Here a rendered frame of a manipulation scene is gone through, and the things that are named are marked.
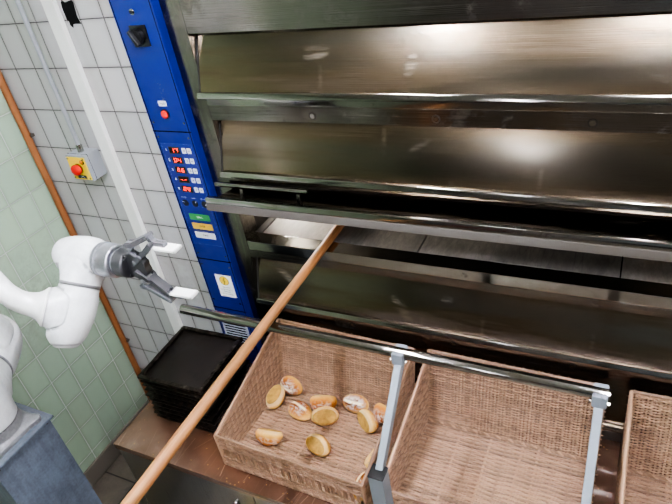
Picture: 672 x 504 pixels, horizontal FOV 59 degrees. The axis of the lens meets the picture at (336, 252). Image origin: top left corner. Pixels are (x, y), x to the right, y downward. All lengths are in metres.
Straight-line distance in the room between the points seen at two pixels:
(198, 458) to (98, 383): 0.90
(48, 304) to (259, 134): 0.77
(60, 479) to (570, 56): 1.86
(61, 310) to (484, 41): 1.21
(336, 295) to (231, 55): 0.85
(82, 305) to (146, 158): 0.73
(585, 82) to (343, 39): 0.60
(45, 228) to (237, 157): 1.02
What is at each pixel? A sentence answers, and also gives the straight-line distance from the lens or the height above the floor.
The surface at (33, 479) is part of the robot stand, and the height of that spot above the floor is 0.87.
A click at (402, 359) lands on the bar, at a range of 1.56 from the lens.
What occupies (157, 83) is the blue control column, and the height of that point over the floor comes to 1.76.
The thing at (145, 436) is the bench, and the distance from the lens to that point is 2.42.
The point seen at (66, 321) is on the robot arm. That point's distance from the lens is 1.64.
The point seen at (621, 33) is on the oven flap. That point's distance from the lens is 1.47.
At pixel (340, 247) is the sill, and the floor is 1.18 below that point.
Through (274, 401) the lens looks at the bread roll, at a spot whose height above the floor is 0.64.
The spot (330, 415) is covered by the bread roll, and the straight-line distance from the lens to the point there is 2.16.
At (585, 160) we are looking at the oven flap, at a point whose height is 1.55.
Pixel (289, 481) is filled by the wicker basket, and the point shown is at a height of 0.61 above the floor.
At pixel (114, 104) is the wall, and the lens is 2.18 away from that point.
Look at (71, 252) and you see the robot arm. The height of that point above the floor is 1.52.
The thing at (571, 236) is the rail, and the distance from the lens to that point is 1.50.
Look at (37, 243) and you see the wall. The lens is 2.65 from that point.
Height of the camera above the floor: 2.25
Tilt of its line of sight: 33 degrees down
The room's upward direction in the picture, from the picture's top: 11 degrees counter-clockwise
